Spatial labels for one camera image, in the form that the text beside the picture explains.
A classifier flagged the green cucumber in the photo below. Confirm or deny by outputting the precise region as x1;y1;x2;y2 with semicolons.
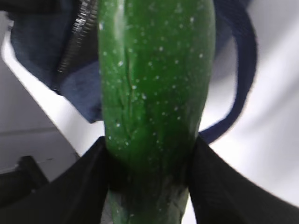
98;0;215;224

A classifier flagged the dark navy lunch bag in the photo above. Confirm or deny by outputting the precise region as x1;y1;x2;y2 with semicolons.
0;0;257;143

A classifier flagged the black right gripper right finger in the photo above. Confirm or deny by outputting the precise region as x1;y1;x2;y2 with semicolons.
187;137;299;224

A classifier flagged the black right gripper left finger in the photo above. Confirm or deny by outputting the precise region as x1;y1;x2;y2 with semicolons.
0;137;113;224

